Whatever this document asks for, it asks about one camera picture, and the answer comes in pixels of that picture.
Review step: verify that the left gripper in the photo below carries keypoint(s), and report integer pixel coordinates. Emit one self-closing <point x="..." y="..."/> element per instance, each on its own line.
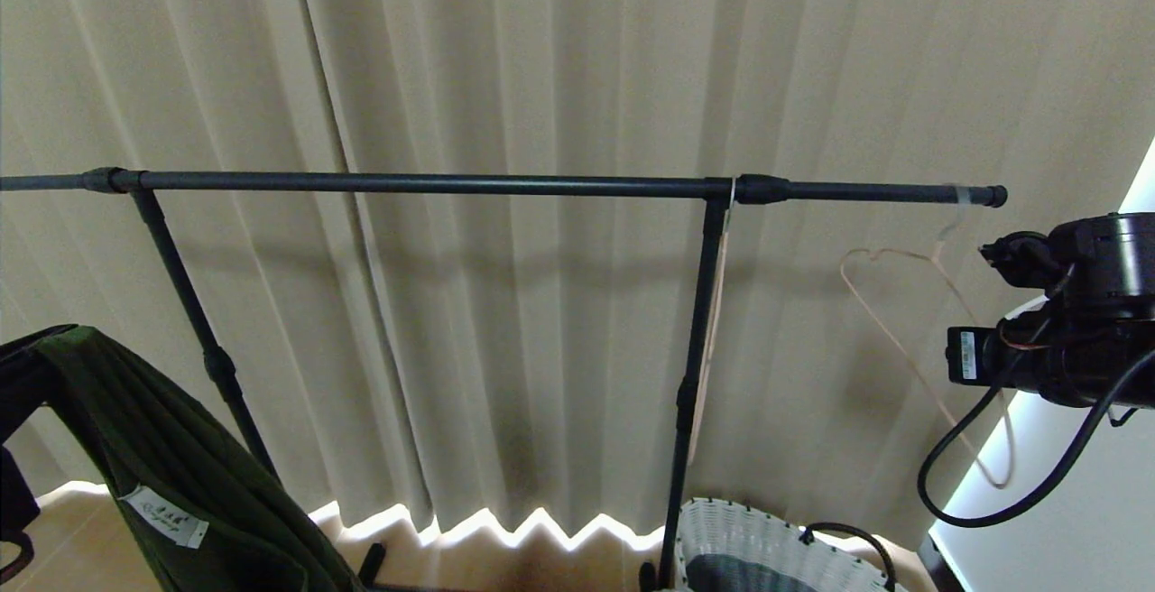
<point x="23" y="375"/>

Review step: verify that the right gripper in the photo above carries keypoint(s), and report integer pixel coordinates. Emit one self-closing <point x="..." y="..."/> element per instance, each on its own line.
<point x="1083" y="375"/>

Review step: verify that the green long-sleeved shirt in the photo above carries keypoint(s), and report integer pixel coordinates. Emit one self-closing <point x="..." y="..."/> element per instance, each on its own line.
<point x="180" y="466"/>

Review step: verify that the pink clothes hanger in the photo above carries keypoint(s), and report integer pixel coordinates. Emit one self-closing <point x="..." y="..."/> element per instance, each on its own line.
<point x="719" y="285"/>
<point x="889" y="340"/>

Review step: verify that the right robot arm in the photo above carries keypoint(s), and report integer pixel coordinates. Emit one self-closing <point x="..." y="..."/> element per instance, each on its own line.
<point x="1105" y="258"/>

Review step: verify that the white laundry basket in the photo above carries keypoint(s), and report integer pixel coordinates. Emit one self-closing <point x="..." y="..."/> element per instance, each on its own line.
<point x="722" y="538"/>

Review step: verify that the black clothes rack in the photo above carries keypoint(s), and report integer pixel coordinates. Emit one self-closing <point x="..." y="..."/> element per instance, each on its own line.
<point x="451" y="183"/>

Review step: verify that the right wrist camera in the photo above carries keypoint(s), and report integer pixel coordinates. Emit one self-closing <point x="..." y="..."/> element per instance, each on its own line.
<point x="1020" y="263"/>

